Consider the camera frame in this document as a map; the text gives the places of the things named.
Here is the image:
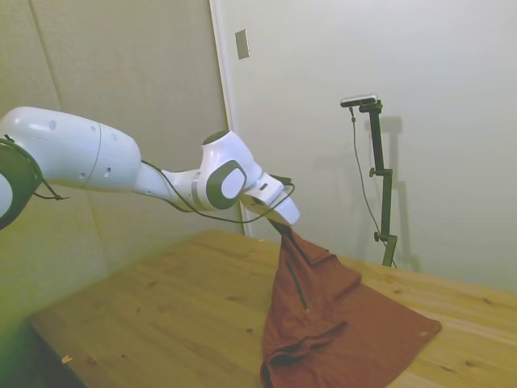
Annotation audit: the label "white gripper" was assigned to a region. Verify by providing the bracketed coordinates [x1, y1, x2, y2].
[246, 196, 301, 238]

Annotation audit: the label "rust red shorts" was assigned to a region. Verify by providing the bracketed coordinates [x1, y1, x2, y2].
[258, 227, 443, 388]

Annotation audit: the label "white wrist mount box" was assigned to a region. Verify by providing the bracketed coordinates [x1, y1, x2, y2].
[241, 172, 288, 208]

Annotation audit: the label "camera on black stand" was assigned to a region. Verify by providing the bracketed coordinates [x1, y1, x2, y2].
[348, 106, 399, 269]

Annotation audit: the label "dark green camera stand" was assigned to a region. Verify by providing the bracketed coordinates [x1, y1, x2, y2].
[358, 100, 399, 268]

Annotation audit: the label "grey camera on stand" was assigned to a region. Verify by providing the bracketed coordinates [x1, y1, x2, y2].
[340, 93, 380, 109]

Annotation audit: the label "white door frame trim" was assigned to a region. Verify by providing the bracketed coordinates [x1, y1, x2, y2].
[208, 0, 252, 238]

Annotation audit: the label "grey wall switch plate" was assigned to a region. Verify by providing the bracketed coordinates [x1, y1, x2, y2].
[234, 28, 251, 61]

